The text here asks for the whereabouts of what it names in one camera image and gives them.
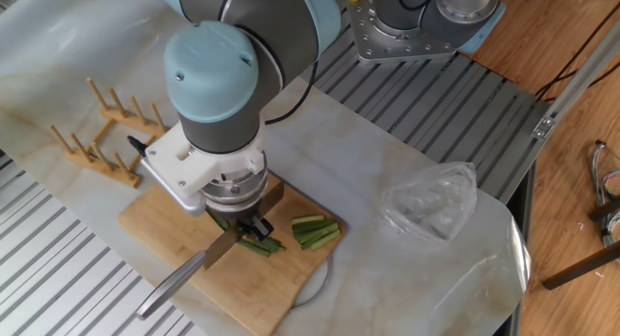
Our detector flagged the dark wooden bar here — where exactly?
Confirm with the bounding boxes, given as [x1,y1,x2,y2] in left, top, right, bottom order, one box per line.
[541,238,620,291]

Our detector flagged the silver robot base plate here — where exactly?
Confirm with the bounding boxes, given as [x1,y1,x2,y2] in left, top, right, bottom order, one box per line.
[346,0,466,65]

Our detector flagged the marble pattern table mat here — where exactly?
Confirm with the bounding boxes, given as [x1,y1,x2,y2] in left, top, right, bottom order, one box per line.
[0,0,533,336]

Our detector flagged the pale green garlic piece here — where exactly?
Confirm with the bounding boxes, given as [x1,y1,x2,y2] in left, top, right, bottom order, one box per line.
[291,214,326,227]
[309,229,342,252]

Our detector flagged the dark green garlic piece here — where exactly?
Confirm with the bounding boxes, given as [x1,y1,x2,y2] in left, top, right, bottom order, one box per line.
[294,223,340,244]
[292,219,337,234]
[299,231,331,252]

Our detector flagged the short dark garlic leaf piece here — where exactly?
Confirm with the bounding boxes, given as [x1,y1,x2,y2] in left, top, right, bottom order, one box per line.
[236,237,272,259]
[261,235,287,254]

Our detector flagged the aluminium frame beam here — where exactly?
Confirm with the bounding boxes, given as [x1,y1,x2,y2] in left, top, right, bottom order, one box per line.
[498,15,620,204]

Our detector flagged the wooden peg rack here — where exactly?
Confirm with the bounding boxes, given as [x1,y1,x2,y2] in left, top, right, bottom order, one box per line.
[48,76,171,190]

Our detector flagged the coloured wire bundle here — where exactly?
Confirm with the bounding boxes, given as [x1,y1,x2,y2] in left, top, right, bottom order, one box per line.
[590,139,620,250]

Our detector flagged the clear plastic bag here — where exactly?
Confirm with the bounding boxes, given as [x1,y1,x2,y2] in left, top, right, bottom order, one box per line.
[380,161,480,244]

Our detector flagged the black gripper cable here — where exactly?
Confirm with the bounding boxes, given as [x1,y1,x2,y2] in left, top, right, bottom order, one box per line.
[126,135,148,159]
[263,59,321,127]

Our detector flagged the steel cleaver knife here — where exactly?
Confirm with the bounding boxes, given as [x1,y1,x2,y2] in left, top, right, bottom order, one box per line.
[135,180,286,321]

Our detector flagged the bamboo cutting board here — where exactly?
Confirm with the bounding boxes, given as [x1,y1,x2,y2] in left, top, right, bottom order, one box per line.
[117,173,348,336]

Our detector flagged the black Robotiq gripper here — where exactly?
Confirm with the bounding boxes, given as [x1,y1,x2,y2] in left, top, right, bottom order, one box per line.
[207,202,275,242]

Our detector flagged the black cables on wood floor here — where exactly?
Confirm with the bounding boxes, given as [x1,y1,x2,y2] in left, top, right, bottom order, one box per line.
[535,1,620,103]

